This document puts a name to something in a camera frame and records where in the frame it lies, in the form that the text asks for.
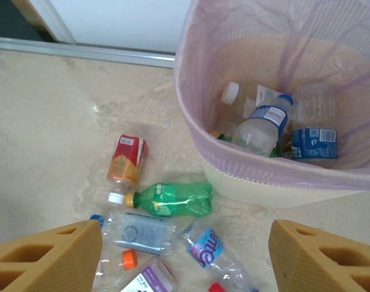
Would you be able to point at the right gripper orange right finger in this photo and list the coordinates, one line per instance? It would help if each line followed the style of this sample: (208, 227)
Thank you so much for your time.
(297, 261)

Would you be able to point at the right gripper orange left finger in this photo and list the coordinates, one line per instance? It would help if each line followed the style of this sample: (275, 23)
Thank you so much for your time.
(75, 258)

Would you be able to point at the clear bottle orange cap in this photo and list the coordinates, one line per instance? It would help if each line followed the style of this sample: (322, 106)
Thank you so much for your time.
(129, 258)

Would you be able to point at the grey label blue cap bottle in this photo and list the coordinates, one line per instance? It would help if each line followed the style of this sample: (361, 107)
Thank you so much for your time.
(139, 232)

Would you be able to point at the purple grape label bottle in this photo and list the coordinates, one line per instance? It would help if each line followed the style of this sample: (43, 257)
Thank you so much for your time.
(148, 280)

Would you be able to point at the clear bottle red cap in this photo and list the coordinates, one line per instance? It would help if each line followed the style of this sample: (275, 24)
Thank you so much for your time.
(217, 288)

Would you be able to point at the clear bottle colourful label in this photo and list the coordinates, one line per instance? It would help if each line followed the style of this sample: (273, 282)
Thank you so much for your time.
(207, 248)

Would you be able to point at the red orange label bottle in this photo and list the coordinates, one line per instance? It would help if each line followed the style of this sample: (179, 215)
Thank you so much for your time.
(127, 158)

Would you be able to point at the blue Pocari Sweat bottle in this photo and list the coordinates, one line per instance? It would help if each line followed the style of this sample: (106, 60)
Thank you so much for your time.
(314, 143)

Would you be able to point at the clear bottle blue label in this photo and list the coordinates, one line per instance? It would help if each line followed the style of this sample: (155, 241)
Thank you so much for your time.
(258, 134)

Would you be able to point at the clear crushed ribbed bottle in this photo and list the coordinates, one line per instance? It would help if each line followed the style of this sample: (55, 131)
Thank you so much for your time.
(316, 106)

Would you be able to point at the clear bottle lime label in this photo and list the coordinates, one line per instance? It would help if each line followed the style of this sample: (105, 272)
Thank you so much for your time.
(230, 92)

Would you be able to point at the purple plastic bin liner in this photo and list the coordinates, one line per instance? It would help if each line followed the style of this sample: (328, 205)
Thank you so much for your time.
(203, 61)

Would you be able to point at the pink waste basket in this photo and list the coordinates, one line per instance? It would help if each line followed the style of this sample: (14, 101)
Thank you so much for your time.
(264, 194)

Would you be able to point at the wooden door frame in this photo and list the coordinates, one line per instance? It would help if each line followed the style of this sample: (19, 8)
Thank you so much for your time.
(31, 15)

